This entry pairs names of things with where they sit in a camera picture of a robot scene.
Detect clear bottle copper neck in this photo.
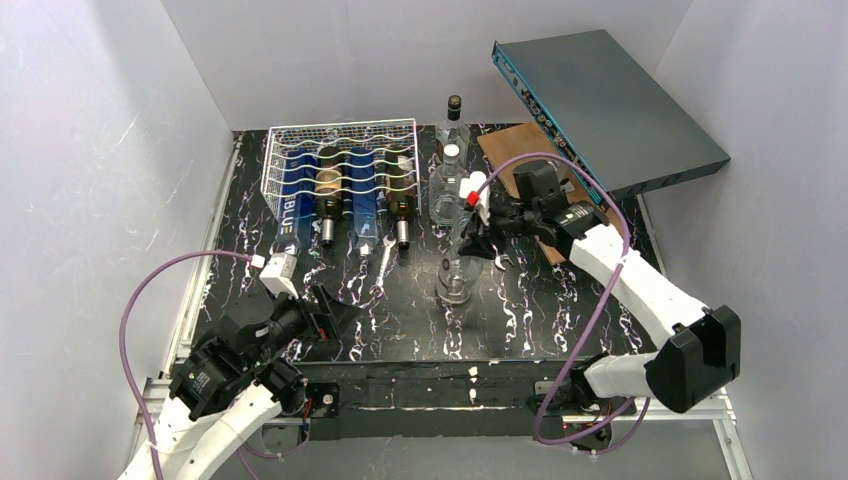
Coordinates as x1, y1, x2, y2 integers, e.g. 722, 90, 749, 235
435, 239, 483, 305

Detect clear bottle white cap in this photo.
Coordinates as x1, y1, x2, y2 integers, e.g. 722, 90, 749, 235
428, 144, 467, 226

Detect blue square bottle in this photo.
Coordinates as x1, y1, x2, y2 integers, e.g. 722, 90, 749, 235
276, 148, 317, 257

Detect square bottle dark label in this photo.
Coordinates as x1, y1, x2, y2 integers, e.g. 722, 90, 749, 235
436, 95, 471, 163

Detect clear blue-tinted bottle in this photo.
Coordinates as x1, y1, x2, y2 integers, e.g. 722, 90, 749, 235
349, 147, 379, 259

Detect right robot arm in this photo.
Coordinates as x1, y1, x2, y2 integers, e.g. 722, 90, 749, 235
459, 160, 741, 413

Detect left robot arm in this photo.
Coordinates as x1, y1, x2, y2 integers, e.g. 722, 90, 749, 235
121, 285, 361, 479

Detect dark wine bottle right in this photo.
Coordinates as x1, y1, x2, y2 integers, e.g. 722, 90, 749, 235
385, 151, 417, 251

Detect dark wine bottle silver cap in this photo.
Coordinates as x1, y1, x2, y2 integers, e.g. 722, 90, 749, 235
315, 146, 344, 249

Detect silver wrench right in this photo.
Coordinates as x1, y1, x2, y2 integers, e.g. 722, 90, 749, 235
493, 253, 514, 272

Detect silver wrench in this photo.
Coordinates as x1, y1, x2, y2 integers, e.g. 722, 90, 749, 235
493, 253, 514, 272
369, 235, 396, 297

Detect silver wrench left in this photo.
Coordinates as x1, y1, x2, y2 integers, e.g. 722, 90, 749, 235
369, 235, 396, 297

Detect wooden board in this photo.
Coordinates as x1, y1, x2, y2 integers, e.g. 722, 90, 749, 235
477, 123, 626, 265

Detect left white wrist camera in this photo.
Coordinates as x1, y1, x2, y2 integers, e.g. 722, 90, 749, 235
250, 252, 300, 300

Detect teal network switch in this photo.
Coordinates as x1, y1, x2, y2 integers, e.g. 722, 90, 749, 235
491, 30, 730, 203

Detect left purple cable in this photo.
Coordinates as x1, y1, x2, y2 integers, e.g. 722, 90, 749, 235
119, 249, 313, 480

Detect white wire wine rack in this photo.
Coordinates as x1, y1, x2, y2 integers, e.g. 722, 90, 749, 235
261, 118, 421, 220

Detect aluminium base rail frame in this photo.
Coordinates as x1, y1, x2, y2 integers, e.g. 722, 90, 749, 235
121, 378, 720, 479

